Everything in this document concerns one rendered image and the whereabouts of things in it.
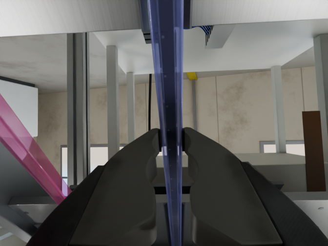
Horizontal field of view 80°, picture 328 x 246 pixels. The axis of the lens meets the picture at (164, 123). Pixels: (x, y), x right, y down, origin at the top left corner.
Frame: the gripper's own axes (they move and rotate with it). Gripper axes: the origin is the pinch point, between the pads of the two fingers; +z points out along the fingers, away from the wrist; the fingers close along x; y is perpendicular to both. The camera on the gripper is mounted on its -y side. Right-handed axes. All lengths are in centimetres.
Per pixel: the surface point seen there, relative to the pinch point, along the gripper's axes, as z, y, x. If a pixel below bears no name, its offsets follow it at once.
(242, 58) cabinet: 69, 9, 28
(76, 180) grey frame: 23.1, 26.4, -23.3
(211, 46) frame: 47.3, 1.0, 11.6
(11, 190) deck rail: 5.0, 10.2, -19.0
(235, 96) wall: 282, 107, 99
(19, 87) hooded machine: 277, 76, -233
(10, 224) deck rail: 3.1, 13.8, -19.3
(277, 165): 34, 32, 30
